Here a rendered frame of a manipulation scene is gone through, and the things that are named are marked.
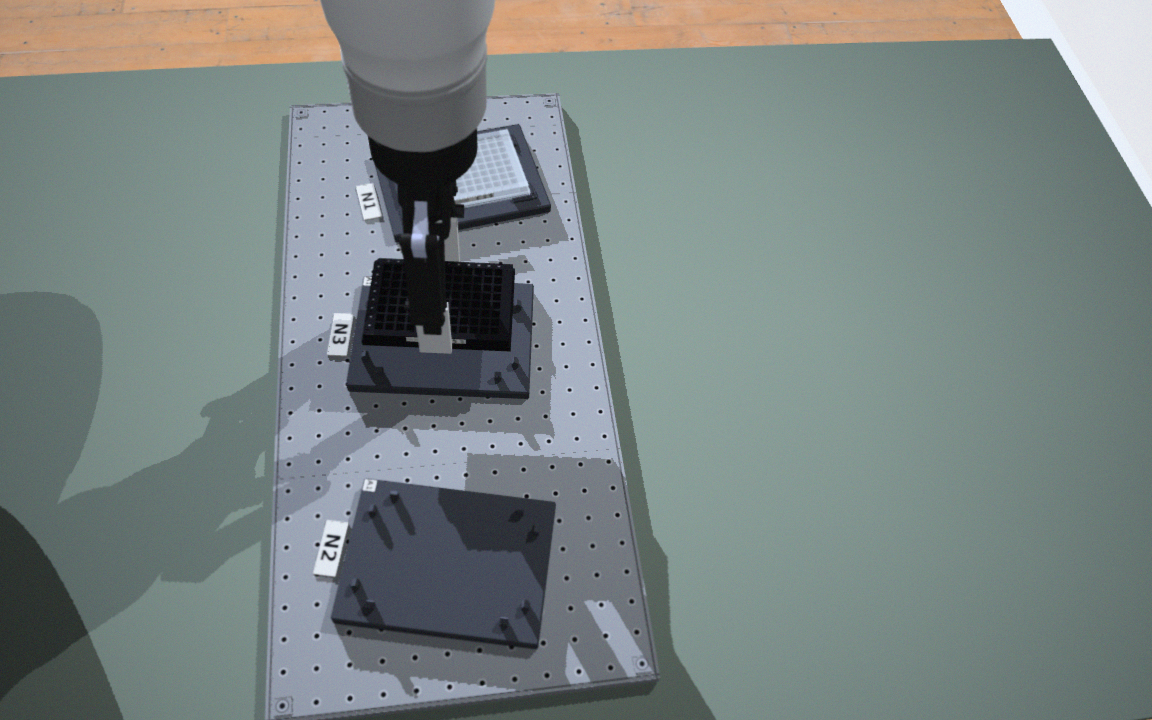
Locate white label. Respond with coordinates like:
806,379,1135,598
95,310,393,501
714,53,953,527
356,183,381,220
327,313,354,356
313,520,349,577

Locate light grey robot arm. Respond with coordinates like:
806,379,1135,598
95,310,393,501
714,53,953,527
320,0,495,152

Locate black well plate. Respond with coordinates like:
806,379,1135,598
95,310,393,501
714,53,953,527
362,258,515,353

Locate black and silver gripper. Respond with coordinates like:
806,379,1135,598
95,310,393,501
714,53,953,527
367,128,478,354

